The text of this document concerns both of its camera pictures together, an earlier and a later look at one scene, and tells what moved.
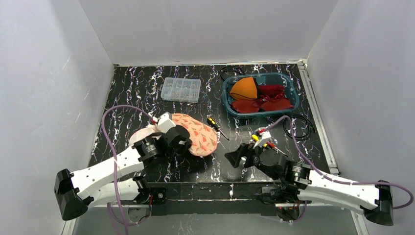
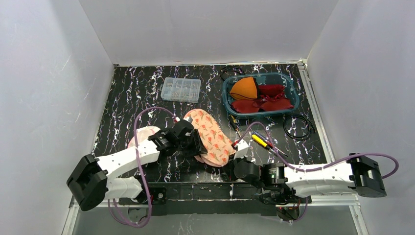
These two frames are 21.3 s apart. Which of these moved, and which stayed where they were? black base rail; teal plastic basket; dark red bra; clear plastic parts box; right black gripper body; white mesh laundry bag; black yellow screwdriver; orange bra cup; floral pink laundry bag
Moved: black yellow screwdriver; floral pink laundry bag; right black gripper body
Stayed: white mesh laundry bag; clear plastic parts box; teal plastic basket; black base rail; dark red bra; orange bra cup
